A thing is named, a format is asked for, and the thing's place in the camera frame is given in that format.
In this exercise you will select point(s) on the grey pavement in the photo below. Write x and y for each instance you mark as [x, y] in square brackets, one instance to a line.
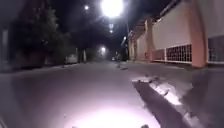
[200, 86]

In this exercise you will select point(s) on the street lamp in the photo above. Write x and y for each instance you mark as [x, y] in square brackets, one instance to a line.
[112, 6]

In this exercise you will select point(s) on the dark trees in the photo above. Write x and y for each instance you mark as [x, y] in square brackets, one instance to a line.
[40, 36]

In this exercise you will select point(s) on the pale parked car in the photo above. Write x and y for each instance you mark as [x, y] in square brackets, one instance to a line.
[71, 59]

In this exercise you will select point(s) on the grey asphalt road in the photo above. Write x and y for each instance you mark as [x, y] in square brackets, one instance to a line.
[83, 90]

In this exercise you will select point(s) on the robot's own part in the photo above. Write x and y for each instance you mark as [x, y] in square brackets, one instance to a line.
[144, 126]

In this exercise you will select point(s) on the pale wall with orange pillars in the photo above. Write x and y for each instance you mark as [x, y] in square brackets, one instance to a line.
[173, 36]

